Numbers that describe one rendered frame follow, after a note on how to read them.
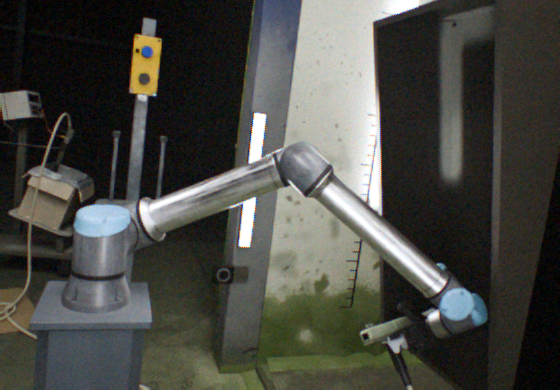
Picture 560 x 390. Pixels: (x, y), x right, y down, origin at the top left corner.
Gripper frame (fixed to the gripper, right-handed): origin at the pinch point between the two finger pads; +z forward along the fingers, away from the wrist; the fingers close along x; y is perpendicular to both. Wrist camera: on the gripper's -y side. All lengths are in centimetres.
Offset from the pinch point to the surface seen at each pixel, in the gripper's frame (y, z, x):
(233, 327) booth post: -31, 80, -2
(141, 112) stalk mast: -130, 47, -39
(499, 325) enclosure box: 8.0, -42.7, -8.0
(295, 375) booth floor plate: -1, 75, 21
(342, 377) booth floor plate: 8, 65, 41
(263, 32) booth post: -137, -10, -4
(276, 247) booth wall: -57, 48, 13
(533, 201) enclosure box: -17, -67, -5
